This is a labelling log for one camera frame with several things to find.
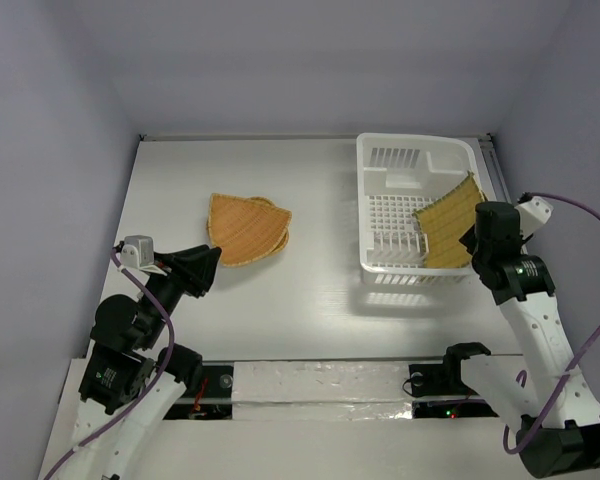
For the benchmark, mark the rounded square woven plate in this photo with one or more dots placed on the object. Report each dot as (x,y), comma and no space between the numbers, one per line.
(265,225)

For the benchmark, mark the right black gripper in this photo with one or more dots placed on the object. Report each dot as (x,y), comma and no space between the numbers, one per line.
(473,243)

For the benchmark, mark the square green-edged bamboo mat plate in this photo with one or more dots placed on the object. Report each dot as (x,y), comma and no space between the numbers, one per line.
(445,221)

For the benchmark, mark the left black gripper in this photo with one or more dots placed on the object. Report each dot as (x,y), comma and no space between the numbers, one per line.
(195,266)

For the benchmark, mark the white plastic dish rack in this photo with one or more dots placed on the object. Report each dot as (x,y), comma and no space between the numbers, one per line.
(397,176)

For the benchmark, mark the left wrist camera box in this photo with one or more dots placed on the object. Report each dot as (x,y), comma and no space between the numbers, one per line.
(136,252)

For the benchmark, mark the small round bamboo plate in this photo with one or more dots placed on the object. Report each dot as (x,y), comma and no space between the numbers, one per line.
(282,244)

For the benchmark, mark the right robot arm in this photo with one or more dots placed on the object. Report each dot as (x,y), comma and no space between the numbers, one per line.
(551,417)

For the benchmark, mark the fan-shaped woven bamboo plate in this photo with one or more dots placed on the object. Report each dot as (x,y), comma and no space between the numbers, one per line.
(247,227)

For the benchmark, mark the white foam front bar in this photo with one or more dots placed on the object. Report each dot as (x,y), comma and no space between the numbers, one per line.
(320,391)

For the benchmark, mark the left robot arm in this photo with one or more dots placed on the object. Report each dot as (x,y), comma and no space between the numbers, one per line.
(136,371)

